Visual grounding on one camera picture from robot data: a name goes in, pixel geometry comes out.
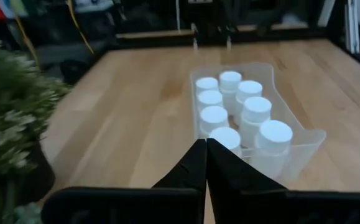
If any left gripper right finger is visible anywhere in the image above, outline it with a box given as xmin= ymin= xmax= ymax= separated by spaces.
xmin=206 ymin=138 xmax=360 ymax=224

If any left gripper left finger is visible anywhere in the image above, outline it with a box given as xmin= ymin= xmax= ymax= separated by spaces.
xmin=40 ymin=138 xmax=207 ymax=224

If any clear plastic basket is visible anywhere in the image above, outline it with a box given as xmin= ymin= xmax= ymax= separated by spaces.
xmin=189 ymin=62 xmax=327 ymax=184

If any white-flowered potted plant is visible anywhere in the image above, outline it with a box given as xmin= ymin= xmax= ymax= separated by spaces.
xmin=0 ymin=35 xmax=72 ymax=203

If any green bottle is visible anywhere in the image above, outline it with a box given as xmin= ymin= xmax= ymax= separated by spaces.
xmin=10 ymin=0 xmax=28 ymax=16

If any black aluminium table frame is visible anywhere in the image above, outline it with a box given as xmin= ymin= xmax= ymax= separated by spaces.
xmin=60 ymin=24 xmax=360 ymax=77

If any yellow extension cable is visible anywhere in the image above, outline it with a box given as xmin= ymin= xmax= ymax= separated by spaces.
xmin=14 ymin=15 xmax=40 ymax=68
xmin=66 ymin=0 xmax=95 ymax=55

